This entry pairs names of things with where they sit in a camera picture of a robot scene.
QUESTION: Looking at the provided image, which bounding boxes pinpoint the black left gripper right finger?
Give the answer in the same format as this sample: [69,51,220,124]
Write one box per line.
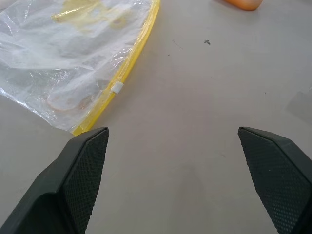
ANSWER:
[237,126,312,234]

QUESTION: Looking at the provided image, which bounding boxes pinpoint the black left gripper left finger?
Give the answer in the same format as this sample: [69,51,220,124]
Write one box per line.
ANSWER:
[0,127,110,234]

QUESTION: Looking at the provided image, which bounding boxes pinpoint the clear yellow-zip plastic bag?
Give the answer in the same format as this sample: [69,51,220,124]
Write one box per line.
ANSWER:
[0,0,161,136]

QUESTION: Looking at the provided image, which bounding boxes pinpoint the orange object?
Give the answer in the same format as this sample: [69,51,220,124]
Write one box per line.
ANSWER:
[223,0,263,11]

